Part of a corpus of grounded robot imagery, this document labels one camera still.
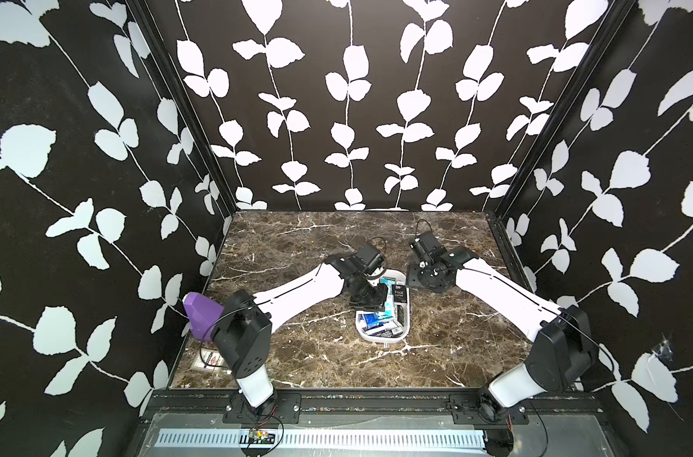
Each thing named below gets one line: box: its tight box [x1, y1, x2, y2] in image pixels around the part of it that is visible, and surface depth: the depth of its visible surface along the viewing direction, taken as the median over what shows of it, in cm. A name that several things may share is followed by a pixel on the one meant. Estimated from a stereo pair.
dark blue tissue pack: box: [363, 312, 385, 330], surface depth 85 cm
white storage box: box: [355, 268, 411, 344], surface depth 85 cm
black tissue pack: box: [392, 283, 408, 303], surface depth 90 cm
